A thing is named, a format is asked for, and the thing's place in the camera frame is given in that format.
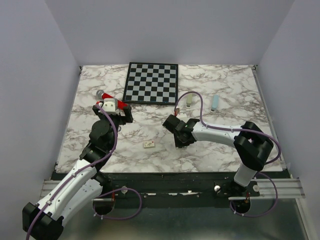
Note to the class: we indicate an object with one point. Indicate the pale green stapler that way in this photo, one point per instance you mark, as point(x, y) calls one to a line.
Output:
point(189, 100)

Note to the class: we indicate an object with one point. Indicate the aluminium rail right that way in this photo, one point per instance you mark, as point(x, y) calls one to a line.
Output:
point(264, 189)

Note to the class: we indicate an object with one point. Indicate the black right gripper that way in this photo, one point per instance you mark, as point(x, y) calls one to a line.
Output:
point(177, 142)

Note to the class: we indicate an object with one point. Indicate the black white chessboard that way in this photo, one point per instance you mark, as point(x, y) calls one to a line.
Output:
point(151, 84)

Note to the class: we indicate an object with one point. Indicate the light blue stapler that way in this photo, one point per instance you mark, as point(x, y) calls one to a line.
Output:
point(215, 103)

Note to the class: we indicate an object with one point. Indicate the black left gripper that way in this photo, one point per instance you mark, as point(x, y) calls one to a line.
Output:
point(128, 118)

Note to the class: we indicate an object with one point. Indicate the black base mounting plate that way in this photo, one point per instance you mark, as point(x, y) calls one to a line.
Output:
point(158, 190)

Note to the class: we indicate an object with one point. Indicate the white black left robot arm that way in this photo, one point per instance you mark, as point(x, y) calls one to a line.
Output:
point(46, 219)

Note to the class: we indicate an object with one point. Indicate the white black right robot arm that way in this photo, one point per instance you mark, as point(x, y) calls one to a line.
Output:
point(252, 145)

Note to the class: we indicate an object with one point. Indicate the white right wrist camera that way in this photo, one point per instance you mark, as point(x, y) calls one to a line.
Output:
point(180, 115)

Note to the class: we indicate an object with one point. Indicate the red glitter toy microphone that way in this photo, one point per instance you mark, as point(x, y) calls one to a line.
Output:
point(121, 105)

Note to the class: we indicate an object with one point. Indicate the aluminium rail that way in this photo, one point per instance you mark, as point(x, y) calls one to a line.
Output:
point(50, 185)
point(264, 189)

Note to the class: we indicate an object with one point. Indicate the small staple box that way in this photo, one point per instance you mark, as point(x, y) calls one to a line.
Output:
point(148, 144)

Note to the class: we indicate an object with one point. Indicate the grey staple strip tray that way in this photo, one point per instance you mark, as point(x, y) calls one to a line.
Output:
point(180, 148)

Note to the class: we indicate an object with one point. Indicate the aluminium rail left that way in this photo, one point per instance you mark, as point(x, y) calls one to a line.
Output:
point(50, 185)

